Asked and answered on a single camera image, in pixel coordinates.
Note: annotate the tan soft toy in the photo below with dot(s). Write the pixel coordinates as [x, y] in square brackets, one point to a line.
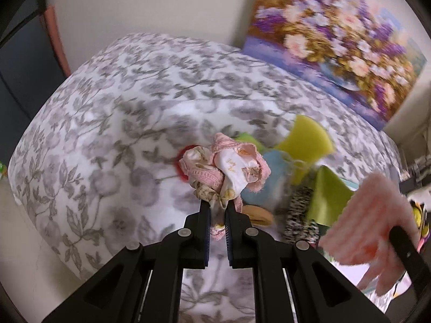
[257, 216]

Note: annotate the pink cream baby cloth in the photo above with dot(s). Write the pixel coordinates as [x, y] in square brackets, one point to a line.
[232, 168]

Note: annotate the leopard print scrunchie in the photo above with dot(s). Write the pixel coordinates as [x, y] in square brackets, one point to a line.
[299, 215]

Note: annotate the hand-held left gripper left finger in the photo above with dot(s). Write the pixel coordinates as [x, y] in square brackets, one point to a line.
[206, 239]

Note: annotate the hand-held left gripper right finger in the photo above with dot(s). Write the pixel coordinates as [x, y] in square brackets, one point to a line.
[229, 242]

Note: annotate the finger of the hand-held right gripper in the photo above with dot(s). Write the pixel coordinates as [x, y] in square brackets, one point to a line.
[404, 245]

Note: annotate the grey floral blanket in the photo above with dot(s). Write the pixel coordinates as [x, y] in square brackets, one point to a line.
[118, 107]

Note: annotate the pink fluffy sock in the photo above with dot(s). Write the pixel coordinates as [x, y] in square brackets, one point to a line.
[363, 215]

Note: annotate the yellow plush toy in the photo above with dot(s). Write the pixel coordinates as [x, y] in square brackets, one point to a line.
[421, 217]

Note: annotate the red scrunchie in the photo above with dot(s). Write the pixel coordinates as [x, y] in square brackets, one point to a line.
[189, 148]

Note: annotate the yellow sponge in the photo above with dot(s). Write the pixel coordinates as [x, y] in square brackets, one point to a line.
[306, 138]

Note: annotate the teal rimmed white box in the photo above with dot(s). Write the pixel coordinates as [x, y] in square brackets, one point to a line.
[352, 184]

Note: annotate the light blue cloth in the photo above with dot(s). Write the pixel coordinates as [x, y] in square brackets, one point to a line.
[276, 175]

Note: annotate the dark door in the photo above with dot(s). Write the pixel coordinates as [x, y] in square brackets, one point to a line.
[23, 91]

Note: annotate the lime green cloth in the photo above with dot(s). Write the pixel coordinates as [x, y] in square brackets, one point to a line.
[326, 195]

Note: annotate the flower painting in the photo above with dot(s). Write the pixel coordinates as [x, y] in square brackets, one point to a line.
[336, 40]

